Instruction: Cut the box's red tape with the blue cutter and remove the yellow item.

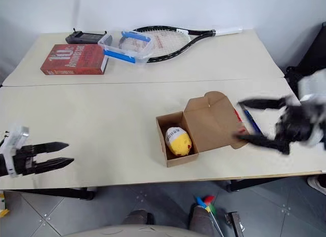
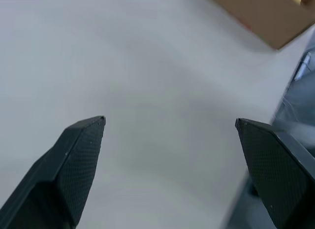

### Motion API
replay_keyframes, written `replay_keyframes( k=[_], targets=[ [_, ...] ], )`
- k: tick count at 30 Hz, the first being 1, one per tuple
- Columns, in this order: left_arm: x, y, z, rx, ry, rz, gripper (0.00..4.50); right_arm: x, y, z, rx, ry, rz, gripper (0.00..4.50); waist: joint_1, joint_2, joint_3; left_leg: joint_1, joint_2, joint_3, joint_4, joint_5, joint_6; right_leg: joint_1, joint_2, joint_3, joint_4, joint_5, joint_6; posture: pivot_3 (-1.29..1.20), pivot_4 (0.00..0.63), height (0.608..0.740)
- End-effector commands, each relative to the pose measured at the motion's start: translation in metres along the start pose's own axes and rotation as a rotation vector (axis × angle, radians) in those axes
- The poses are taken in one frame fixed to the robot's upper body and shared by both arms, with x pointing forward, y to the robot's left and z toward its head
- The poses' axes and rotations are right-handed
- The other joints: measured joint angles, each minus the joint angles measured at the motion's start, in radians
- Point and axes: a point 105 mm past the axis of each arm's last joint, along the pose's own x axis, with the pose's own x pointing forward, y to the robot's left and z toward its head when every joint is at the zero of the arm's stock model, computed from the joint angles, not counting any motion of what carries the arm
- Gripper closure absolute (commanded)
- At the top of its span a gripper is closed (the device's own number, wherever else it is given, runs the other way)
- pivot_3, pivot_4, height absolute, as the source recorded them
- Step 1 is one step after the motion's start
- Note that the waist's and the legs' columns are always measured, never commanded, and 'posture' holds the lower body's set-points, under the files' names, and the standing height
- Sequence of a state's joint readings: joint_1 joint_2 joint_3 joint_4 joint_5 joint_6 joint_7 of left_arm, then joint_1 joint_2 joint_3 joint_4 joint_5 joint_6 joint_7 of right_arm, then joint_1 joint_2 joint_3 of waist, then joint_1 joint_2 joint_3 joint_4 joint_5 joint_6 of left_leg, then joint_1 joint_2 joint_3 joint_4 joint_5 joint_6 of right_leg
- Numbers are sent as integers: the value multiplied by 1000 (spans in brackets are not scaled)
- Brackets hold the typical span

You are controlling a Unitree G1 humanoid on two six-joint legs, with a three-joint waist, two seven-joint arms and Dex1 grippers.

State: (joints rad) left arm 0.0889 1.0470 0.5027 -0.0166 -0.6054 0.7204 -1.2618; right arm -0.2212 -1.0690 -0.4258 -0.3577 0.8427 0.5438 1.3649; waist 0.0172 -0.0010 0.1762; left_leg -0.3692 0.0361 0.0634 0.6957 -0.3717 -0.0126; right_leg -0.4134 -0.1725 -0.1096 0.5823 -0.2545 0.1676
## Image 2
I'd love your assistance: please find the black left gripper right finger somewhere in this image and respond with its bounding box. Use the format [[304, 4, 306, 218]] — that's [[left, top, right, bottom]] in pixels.
[[234, 117, 315, 229]]

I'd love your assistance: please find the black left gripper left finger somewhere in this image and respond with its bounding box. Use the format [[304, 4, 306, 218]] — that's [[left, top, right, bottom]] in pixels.
[[0, 115, 107, 229]]

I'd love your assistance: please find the brown cardboard box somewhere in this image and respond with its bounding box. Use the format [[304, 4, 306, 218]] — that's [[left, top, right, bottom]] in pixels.
[[202, 0, 315, 51]]

